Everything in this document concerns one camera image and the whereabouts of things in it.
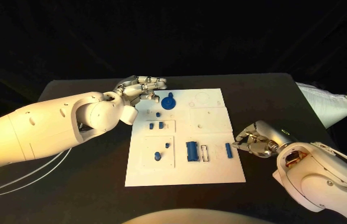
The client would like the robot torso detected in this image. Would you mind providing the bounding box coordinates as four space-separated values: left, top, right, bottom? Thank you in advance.
122 208 275 224

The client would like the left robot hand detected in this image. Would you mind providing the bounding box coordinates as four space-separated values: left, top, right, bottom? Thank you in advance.
111 75 168 106

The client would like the large blue block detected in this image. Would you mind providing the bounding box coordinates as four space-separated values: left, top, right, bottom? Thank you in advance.
185 141 201 162

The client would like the white cable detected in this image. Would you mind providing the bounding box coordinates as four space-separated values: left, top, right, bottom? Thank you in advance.
0 147 74 195
0 149 68 190

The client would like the white task board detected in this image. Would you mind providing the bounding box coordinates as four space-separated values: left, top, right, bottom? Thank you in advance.
124 88 247 187

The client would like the long blue bar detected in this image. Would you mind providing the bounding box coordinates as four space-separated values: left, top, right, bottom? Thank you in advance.
224 143 234 159

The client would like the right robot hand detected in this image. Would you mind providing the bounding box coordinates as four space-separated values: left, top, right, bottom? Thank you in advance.
231 120 298 158

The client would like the white crumpled cloth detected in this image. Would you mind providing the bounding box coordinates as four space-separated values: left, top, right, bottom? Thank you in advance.
295 82 347 129

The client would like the blue gear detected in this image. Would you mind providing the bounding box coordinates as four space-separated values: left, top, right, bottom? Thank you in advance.
161 96 178 110

